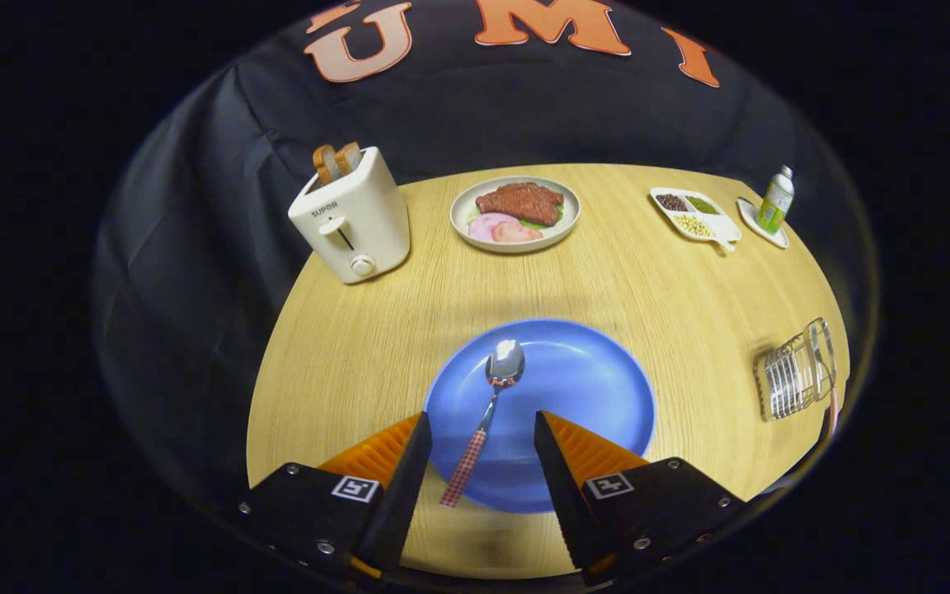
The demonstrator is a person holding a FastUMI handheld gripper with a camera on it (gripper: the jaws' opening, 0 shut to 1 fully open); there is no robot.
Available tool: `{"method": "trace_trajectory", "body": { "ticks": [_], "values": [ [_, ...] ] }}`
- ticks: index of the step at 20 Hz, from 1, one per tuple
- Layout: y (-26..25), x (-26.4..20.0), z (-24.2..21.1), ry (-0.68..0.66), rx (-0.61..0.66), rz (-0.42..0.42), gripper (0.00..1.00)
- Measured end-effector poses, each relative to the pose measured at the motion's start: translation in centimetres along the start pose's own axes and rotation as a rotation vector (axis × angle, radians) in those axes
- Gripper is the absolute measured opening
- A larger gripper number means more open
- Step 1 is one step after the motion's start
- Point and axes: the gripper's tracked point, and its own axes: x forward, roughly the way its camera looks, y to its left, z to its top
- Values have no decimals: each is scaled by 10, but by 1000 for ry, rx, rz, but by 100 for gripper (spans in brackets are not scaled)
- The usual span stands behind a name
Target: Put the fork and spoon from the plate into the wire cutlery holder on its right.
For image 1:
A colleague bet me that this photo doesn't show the white divided dish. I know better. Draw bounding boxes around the white divided dish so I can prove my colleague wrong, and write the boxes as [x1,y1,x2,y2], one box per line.
[649,187,743,253]

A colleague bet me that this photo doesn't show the small white square saucer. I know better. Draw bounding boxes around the small white square saucer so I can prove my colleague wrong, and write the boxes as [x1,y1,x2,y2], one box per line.
[736,196,791,250]

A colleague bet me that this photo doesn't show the white toaster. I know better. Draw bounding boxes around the white toaster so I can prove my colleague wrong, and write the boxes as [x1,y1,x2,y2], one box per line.
[288,146,412,285]

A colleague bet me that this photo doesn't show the blue plate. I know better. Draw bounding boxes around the blue plate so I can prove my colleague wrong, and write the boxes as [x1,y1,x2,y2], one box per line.
[424,318,657,514]

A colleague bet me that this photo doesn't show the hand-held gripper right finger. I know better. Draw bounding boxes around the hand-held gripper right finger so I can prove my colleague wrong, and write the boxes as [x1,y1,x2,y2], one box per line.
[534,409,748,587]

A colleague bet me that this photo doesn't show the brown steak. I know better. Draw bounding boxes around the brown steak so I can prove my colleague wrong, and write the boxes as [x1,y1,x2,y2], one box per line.
[475,182,565,227]

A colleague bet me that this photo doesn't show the metal wire basket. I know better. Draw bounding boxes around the metal wire basket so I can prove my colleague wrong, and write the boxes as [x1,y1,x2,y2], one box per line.
[754,318,839,422]

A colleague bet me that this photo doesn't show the spoon with red checked handle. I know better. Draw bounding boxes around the spoon with red checked handle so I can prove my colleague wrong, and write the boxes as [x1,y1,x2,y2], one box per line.
[440,339,526,508]

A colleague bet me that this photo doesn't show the silver bottle with green label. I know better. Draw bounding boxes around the silver bottle with green label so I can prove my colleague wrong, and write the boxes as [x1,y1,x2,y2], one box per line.
[755,165,796,234]

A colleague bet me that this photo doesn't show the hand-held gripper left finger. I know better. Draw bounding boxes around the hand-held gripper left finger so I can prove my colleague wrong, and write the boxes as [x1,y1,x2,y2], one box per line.
[236,411,435,582]

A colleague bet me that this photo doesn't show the round white food plate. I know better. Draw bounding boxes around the round white food plate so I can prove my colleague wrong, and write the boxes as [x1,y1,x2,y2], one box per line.
[449,176,581,253]

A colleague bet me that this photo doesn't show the pink ham slices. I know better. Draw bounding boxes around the pink ham slices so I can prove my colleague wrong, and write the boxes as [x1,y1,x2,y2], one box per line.
[468,213,543,244]

